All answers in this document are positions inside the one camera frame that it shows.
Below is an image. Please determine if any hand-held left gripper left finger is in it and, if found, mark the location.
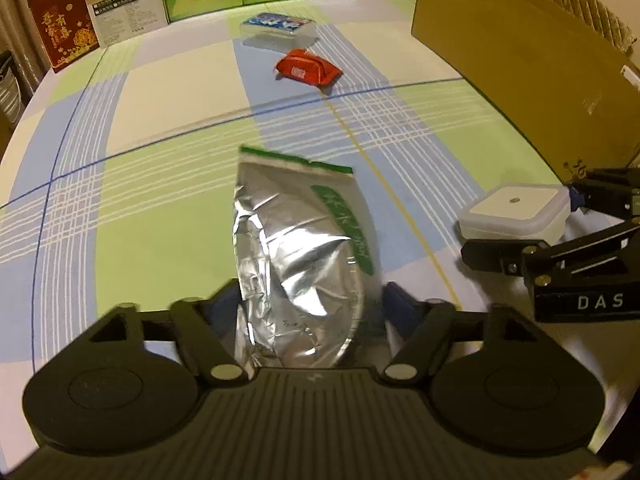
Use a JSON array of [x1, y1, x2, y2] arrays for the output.
[[91, 279, 257, 387]]

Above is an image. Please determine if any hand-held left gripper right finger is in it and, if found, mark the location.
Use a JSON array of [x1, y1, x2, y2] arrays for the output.
[[382, 281, 507, 382]]

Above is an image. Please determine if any blue white box clear case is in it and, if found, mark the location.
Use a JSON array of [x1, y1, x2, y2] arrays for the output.
[[240, 11, 318, 47]]

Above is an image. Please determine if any large cardboard box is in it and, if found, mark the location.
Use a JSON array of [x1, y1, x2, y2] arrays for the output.
[[410, 0, 640, 187]]

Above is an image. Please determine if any beige quilted chair back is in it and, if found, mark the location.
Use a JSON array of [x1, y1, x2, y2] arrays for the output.
[[515, 0, 637, 56]]

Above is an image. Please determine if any white square plastic case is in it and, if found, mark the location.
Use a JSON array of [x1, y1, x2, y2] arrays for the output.
[[458, 183, 574, 247]]

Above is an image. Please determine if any red snack packet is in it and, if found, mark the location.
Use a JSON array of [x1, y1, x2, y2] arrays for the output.
[[274, 48, 345, 89]]

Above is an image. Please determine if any silver green foil pouch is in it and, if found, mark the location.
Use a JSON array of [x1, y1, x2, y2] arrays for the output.
[[232, 144, 377, 372]]

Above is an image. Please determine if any white printed product box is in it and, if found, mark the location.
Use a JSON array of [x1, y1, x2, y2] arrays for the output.
[[76, 0, 169, 47]]

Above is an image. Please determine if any red gift box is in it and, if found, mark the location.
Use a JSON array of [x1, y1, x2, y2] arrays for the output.
[[27, 0, 101, 74]]

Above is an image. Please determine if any checked cloth desktop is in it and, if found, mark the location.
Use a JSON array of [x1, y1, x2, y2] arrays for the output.
[[0, 0, 591, 461]]

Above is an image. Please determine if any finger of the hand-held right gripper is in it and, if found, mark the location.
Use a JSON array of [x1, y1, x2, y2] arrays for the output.
[[460, 219, 640, 283], [569, 167, 640, 222]]

